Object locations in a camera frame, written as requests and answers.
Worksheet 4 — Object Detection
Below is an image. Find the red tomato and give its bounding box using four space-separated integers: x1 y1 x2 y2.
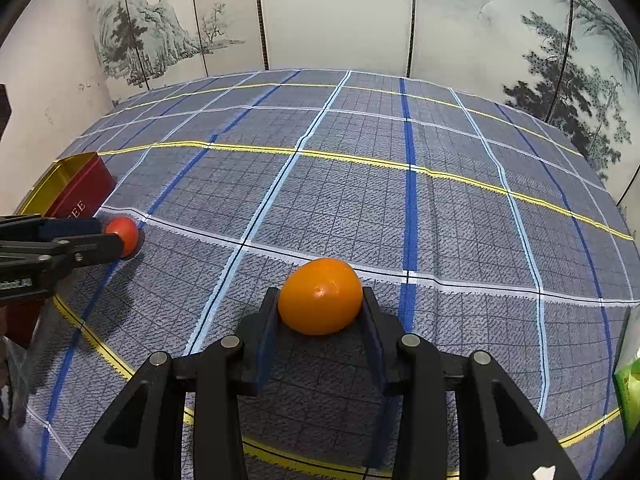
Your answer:
104 216 139 259

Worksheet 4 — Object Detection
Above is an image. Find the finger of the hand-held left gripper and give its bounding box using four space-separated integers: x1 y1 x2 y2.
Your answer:
0 232 126 282
0 214 108 244

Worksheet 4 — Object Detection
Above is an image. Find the green tissue pack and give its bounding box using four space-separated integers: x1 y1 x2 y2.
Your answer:
612 355 640 438

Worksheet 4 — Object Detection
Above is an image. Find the red and gold tin box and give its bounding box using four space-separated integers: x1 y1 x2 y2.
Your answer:
5 151 117 347

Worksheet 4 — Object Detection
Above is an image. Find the orange tangerine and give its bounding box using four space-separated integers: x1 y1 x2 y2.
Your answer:
277 258 364 337

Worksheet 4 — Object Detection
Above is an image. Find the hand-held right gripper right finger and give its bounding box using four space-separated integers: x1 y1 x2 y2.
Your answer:
361 286 583 480

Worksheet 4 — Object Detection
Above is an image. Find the landscape painted folding screen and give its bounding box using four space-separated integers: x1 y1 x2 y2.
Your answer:
82 0 640 206

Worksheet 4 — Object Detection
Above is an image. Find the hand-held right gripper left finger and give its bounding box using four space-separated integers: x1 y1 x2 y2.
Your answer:
60 287 281 480

